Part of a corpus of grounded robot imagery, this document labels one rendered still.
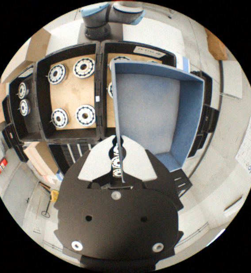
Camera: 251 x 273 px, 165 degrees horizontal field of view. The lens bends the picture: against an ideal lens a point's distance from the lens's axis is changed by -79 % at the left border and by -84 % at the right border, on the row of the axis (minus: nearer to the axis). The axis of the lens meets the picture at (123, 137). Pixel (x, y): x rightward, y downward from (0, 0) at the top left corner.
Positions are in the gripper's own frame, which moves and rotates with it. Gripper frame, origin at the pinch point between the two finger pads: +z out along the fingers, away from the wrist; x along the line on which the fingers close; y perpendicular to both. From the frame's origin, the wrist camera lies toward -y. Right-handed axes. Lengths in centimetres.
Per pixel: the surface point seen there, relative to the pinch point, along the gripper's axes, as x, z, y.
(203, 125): 127, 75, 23
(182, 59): 39, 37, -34
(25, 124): -66, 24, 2
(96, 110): -8.2, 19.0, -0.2
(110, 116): -4.4, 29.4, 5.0
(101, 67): -6.0, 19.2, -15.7
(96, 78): -7.6, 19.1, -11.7
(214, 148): 286, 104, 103
